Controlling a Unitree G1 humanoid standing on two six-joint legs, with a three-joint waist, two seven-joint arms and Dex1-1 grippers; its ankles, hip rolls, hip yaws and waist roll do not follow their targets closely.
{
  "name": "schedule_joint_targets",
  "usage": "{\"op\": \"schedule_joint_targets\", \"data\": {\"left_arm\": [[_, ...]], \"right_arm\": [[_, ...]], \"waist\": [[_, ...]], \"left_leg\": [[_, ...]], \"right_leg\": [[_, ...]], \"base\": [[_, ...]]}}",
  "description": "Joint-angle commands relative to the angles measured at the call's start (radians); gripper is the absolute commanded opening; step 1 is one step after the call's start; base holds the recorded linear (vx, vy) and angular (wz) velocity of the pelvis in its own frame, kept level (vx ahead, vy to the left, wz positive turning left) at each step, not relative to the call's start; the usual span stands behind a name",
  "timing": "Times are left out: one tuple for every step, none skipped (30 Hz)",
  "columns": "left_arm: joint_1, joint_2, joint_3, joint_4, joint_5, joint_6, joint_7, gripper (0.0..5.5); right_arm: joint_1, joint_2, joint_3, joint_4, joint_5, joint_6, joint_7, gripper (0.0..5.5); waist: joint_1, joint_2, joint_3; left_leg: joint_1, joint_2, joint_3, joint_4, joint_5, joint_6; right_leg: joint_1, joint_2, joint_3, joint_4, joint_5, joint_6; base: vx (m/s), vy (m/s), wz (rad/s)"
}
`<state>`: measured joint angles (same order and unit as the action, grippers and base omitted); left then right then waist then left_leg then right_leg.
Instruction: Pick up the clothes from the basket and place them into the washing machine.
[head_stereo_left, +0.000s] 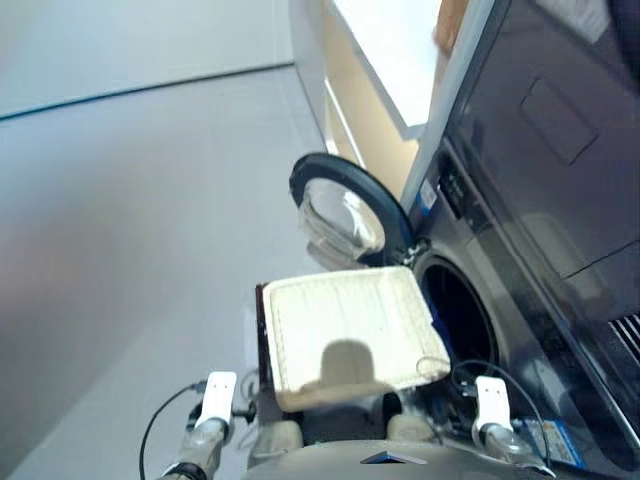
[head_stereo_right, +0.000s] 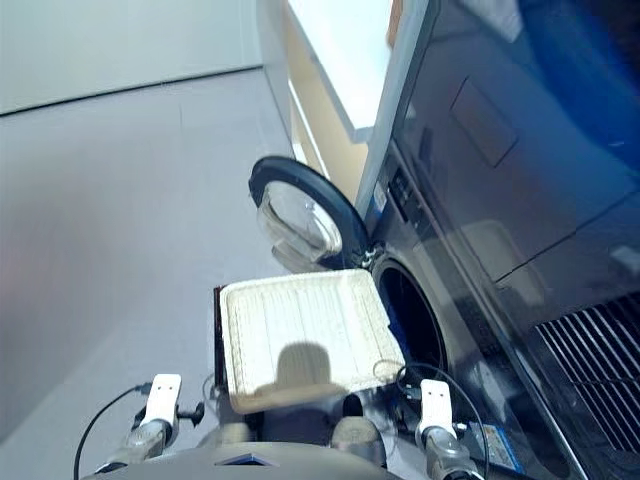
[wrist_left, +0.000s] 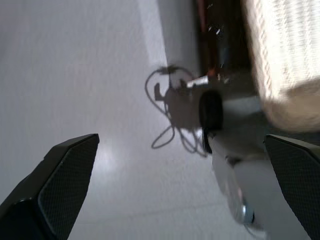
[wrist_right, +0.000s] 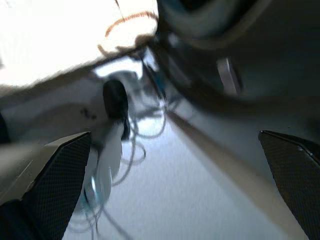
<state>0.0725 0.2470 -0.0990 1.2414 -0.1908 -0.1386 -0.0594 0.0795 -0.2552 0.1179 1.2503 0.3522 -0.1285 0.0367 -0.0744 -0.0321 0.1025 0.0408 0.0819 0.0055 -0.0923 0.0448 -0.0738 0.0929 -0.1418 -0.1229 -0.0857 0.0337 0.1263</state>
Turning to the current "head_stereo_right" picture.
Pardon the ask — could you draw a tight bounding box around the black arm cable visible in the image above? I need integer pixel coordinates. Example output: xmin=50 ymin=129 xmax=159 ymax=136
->
xmin=73 ymin=382 xmax=154 ymax=480
xmin=397 ymin=362 xmax=491 ymax=480

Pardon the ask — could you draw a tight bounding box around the blue energy label sticker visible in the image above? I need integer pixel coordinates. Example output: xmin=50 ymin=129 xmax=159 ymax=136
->
xmin=467 ymin=422 xmax=519 ymax=471

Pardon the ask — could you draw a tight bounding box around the pale woven basket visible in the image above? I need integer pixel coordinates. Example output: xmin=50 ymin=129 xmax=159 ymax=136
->
xmin=218 ymin=268 xmax=406 ymax=415

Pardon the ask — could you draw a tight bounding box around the round glass washing machine door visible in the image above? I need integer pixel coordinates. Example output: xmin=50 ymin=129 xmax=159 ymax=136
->
xmin=248 ymin=155 xmax=376 ymax=274

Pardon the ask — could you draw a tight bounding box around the silver robot torso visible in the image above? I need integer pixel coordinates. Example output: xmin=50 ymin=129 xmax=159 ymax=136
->
xmin=82 ymin=439 xmax=391 ymax=480

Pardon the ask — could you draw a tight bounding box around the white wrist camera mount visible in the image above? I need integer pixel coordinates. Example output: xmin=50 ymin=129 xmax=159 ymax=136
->
xmin=144 ymin=373 xmax=182 ymax=431
xmin=418 ymin=378 xmax=454 ymax=434

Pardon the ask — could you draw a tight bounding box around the silver robot leg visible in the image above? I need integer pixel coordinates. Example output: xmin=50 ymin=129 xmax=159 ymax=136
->
xmin=332 ymin=417 xmax=386 ymax=449
xmin=197 ymin=421 xmax=254 ymax=446

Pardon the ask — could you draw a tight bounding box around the brown woven object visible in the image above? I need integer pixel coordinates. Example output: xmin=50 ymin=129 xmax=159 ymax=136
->
xmin=388 ymin=0 xmax=404 ymax=49

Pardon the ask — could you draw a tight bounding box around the white shelf unit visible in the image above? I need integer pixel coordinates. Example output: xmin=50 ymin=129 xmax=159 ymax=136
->
xmin=257 ymin=0 xmax=396 ymax=171

